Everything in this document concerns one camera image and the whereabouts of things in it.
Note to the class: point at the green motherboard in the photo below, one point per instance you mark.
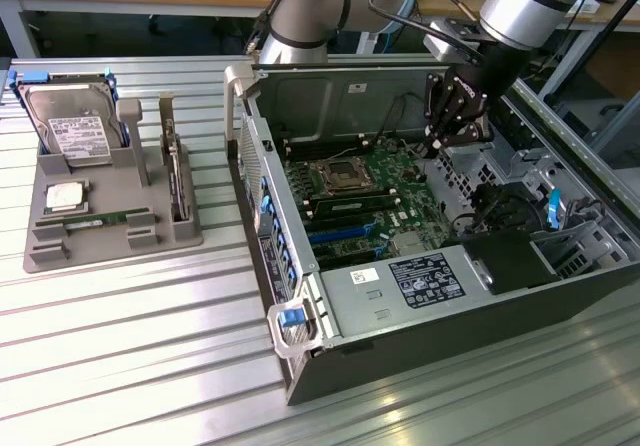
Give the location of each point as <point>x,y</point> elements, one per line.
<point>395,186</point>

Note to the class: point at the green RAM stick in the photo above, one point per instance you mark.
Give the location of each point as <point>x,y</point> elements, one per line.
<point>95,218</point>

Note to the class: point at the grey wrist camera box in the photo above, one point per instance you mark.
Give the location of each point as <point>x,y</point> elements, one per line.
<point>447,36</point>

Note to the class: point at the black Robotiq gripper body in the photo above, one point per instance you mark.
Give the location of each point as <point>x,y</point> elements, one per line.
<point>466,97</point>

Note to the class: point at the installed black RAM stick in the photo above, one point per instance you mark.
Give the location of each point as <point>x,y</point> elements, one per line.
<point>355,207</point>

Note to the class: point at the small silver chipset heatsink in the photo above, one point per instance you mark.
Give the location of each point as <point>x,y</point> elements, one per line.
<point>407,244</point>

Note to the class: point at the blue expansion slot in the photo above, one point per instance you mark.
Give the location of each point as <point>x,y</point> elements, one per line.
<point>342,235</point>

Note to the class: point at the open black PC case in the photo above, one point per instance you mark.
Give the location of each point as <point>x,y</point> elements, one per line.
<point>450,346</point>

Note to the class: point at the CPU socket with metal frame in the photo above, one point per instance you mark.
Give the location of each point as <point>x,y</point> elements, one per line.
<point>341,176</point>

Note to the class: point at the blue drive bay latch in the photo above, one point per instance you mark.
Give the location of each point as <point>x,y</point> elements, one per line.
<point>553,210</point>

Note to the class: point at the grey power supply unit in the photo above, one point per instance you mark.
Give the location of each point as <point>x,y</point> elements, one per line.
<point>400,291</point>

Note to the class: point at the silver CPU chip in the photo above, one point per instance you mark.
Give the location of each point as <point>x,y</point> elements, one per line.
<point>65,197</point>

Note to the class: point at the hard disk in blue bracket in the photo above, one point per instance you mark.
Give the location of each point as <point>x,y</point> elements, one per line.
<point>75,121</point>

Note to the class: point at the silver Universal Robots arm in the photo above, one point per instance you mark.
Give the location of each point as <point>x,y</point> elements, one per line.
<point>300,16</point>

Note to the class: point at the grey plastic parts rack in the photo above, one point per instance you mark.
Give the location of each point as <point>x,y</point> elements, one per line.
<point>100,246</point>

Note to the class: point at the graphics card with metal bracket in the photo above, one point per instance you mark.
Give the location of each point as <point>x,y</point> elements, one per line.
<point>175,166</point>

